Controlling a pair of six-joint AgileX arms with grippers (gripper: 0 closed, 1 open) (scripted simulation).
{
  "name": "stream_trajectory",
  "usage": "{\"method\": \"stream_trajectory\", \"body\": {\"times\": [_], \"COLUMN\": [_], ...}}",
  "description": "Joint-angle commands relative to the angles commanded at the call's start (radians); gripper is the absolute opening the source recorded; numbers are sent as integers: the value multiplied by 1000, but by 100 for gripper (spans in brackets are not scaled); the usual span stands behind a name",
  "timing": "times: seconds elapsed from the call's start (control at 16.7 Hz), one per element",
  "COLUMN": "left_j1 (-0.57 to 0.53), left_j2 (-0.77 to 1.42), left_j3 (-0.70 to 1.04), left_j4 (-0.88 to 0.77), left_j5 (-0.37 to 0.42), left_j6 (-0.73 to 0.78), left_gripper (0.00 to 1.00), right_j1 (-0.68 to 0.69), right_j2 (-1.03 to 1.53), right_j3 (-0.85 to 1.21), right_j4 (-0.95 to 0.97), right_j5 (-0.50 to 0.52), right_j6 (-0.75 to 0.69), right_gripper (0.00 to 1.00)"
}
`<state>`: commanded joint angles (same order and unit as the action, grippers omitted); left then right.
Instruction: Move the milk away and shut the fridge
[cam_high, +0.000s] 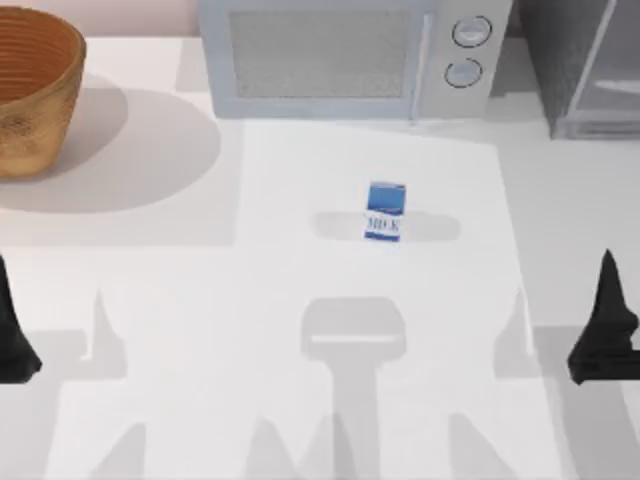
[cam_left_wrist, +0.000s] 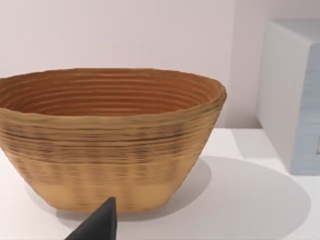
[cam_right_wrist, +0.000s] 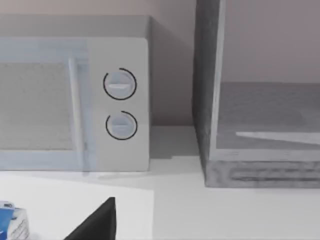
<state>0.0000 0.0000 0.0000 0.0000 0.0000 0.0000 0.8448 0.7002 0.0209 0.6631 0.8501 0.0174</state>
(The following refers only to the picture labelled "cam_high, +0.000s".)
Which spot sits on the round microwave knob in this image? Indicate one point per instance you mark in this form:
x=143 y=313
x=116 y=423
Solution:
x=471 y=29
x=463 y=73

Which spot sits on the pale microwave oven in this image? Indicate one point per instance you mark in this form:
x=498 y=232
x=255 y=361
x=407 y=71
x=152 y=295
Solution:
x=345 y=55

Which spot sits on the blue and white milk carton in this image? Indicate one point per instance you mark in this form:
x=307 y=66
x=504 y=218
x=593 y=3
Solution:
x=384 y=212

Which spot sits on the brown woven basket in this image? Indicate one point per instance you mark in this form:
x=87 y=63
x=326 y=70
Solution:
x=35 y=95

